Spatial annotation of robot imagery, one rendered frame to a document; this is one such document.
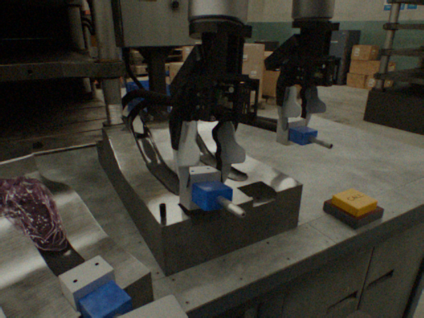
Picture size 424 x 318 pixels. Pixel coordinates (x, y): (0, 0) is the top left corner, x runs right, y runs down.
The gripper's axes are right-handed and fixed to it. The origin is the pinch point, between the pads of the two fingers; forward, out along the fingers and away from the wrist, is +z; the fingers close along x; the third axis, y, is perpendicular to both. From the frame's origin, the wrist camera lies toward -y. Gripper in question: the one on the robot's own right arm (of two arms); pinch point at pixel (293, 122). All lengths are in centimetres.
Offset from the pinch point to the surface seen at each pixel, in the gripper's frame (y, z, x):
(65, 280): 18, 7, -49
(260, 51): -319, 10, 236
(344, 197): 15.3, 11.4, 0.6
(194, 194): 14.1, 2.6, -30.8
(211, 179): 13.2, 1.4, -27.5
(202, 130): -13.4, 3.3, -15.2
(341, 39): -420, -1, 521
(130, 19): -73, -22, -13
